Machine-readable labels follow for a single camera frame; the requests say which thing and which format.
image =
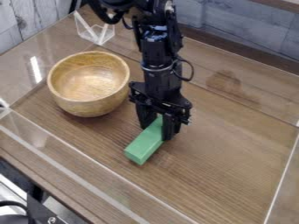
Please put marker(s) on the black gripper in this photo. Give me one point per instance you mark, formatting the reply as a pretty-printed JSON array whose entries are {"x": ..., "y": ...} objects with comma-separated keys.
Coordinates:
[{"x": 157, "y": 96}]

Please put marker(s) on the green rectangular block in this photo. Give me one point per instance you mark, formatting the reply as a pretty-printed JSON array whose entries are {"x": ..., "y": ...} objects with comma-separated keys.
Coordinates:
[{"x": 145, "y": 143}]

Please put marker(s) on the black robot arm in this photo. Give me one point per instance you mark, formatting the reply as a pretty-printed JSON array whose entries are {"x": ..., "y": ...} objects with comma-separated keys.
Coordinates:
[{"x": 151, "y": 19}]

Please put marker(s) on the wooden bowl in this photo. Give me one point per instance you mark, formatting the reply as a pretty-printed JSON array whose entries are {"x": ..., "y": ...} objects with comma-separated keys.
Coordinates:
[{"x": 88, "y": 83}]

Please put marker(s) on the clear acrylic corner bracket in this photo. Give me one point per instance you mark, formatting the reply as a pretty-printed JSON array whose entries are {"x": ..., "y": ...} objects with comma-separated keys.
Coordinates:
[{"x": 97, "y": 34}]

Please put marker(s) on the black metal bracket with bolt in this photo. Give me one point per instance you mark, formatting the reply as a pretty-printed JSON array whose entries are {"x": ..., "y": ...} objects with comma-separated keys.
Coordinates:
[{"x": 40, "y": 213}]

